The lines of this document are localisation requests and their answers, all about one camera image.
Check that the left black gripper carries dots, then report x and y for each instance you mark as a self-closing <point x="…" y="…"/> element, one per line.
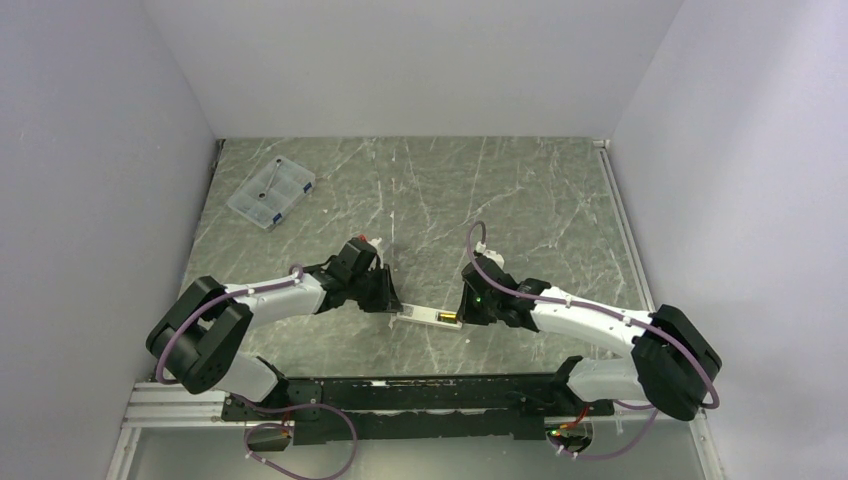
<point x="386" y="300"/>

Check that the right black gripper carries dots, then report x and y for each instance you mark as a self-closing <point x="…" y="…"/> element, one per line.
<point x="466" y="313"/>

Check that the white remote control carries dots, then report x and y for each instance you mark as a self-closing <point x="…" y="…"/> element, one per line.
<point x="424" y="316"/>

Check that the gold AA battery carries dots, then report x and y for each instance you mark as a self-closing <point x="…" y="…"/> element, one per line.
<point x="447" y="317"/>

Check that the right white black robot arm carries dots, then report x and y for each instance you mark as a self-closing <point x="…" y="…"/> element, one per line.
<point x="660" y="357"/>

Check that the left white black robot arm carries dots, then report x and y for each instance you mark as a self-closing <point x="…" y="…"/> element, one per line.
<point x="197" y="342"/>

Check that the clear plastic organizer box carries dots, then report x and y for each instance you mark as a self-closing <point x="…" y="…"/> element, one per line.
<point x="267" y="197"/>

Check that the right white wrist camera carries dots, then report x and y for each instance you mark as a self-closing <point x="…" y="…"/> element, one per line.
<point x="481" y="250"/>

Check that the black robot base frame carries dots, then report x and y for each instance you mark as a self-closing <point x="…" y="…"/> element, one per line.
<point x="519" y="406"/>

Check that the aluminium rail right edge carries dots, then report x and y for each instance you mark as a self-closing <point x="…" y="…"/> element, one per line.
<point x="601" y="151"/>

